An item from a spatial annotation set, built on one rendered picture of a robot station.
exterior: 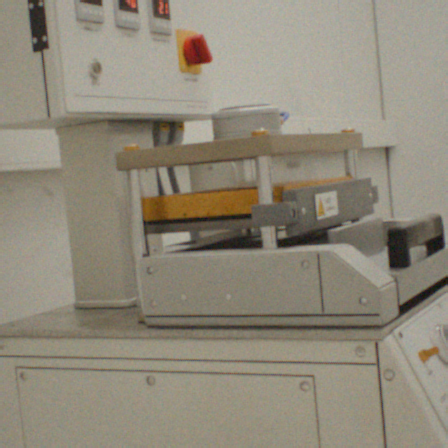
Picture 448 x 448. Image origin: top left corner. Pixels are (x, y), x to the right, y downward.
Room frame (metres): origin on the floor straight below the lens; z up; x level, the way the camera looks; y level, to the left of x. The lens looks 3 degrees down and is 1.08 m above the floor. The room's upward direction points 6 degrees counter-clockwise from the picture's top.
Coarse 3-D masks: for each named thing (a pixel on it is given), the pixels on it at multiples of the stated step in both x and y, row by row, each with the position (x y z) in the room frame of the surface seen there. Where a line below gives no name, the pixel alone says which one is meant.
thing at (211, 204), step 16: (240, 160) 0.97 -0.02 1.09; (240, 176) 0.97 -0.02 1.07; (352, 176) 1.03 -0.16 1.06; (192, 192) 0.95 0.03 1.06; (208, 192) 0.89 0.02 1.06; (224, 192) 0.88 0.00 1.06; (240, 192) 0.87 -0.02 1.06; (256, 192) 0.86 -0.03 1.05; (160, 208) 0.92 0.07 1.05; (176, 208) 0.91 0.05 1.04; (192, 208) 0.90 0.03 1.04; (208, 208) 0.89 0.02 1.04; (224, 208) 0.88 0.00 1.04; (240, 208) 0.87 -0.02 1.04; (160, 224) 0.92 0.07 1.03; (176, 224) 0.91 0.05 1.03; (192, 224) 0.90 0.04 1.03; (208, 224) 0.89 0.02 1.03; (224, 224) 0.88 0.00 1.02; (240, 224) 0.87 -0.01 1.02
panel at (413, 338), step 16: (432, 304) 0.87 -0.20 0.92; (416, 320) 0.81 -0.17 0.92; (432, 320) 0.85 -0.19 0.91; (400, 336) 0.76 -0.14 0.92; (416, 336) 0.79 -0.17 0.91; (416, 352) 0.77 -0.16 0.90; (432, 352) 0.77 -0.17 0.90; (416, 368) 0.75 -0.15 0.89; (432, 368) 0.78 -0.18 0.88; (432, 384) 0.76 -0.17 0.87; (432, 400) 0.74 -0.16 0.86
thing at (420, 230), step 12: (420, 216) 0.92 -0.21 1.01; (432, 216) 0.92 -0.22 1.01; (396, 228) 0.83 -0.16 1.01; (408, 228) 0.83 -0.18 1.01; (420, 228) 0.87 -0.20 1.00; (432, 228) 0.91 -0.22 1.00; (396, 240) 0.83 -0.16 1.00; (408, 240) 0.83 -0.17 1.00; (420, 240) 0.87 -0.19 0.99; (432, 240) 0.95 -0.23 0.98; (444, 240) 0.95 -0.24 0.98; (396, 252) 0.83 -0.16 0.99; (408, 252) 0.83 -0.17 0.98; (396, 264) 0.83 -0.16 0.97; (408, 264) 0.82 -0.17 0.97
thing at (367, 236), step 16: (352, 224) 0.91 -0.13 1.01; (368, 224) 0.94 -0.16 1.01; (336, 240) 0.86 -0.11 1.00; (352, 240) 0.89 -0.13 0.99; (368, 240) 0.94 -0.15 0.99; (368, 256) 0.93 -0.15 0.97; (384, 256) 0.93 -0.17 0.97; (416, 256) 0.90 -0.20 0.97; (432, 256) 0.90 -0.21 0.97; (400, 272) 0.80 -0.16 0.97; (416, 272) 0.84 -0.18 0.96; (432, 272) 0.90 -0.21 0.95; (400, 288) 0.79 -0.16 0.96; (416, 288) 0.84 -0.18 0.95
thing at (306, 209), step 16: (288, 192) 0.83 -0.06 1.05; (304, 192) 0.85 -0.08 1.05; (320, 192) 0.88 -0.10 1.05; (336, 192) 0.92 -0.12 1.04; (352, 192) 0.97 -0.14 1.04; (368, 192) 1.02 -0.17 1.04; (256, 208) 0.83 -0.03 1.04; (272, 208) 0.82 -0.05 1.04; (288, 208) 0.81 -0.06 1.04; (304, 208) 0.84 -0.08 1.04; (320, 208) 0.88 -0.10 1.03; (336, 208) 0.92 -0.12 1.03; (352, 208) 0.97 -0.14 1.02; (368, 208) 1.01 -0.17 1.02; (256, 224) 0.83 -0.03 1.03; (272, 224) 0.82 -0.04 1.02; (288, 224) 0.81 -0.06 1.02; (304, 224) 0.84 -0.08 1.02; (320, 224) 0.88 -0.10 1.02; (336, 224) 0.92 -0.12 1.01
